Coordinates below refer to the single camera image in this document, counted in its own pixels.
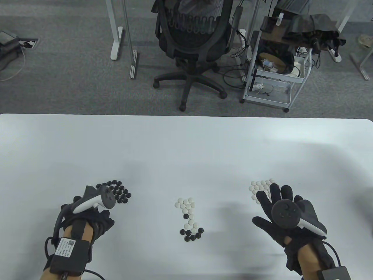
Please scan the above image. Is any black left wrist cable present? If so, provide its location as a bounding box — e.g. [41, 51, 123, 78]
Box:
[43, 204, 105, 280]

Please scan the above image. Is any aluminium profile post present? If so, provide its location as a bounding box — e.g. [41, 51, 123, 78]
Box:
[121, 0, 138, 79]

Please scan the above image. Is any grey white left hand controller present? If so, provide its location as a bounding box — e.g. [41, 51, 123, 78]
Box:
[72, 187, 116, 214]

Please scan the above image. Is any white power strip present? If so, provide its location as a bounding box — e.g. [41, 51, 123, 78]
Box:
[326, 46, 342, 63]

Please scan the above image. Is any sorted white go stones group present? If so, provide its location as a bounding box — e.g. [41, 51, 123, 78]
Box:
[249, 178, 276, 202]

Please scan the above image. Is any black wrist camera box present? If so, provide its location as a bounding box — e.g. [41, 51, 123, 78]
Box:
[317, 266, 352, 280]
[49, 238, 91, 275]

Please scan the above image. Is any black mesh office chair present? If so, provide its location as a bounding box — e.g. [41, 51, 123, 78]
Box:
[152, 0, 244, 112]

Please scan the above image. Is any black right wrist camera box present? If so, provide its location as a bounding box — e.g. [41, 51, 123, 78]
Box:
[317, 266, 352, 280]

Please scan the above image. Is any person's left hand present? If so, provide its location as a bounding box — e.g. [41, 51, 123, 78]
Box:
[58, 186, 115, 241]

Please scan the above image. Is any tan shoe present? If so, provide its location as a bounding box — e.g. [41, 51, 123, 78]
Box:
[358, 34, 373, 48]

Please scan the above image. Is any mixed black white go stones pile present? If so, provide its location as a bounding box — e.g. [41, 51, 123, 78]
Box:
[175, 198, 205, 242]

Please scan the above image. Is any grey metal floor foot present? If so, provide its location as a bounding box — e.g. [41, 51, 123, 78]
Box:
[350, 52, 370, 81]

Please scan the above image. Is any floor socket box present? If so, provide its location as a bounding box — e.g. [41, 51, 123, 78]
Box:
[18, 37, 40, 50]

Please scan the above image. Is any person's right hand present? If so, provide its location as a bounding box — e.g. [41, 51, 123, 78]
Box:
[252, 183, 336, 275]

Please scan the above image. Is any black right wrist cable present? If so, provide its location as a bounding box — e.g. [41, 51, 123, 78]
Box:
[322, 241, 341, 267]

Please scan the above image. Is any grey white right hand controller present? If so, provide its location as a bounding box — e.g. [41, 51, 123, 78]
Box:
[271, 199, 327, 236]

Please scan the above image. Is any white desk leg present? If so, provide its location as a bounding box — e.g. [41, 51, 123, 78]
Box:
[338, 0, 359, 32]
[105, 0, 124, 61]

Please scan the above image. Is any grey white hand controller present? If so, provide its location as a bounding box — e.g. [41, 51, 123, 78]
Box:
[271, 199, 327, 236]
[72, 187, 116, 214]

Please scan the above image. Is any white utility cart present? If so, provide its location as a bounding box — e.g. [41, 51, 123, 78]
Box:
[240, 16, 314, 113]

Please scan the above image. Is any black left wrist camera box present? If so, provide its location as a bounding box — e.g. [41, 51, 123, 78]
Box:
[49, 238, 91, 275]

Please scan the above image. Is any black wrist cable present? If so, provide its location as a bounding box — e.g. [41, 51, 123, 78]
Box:
[322, 241, 341, 267]
[43, 204, 105, 280]

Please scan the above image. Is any black cloth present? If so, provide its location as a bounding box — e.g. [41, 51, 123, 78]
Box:
[283, 13, 347, 50]

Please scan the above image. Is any sorted black go stones group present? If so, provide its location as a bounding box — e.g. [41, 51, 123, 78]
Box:
[96, 180, 132, 204]

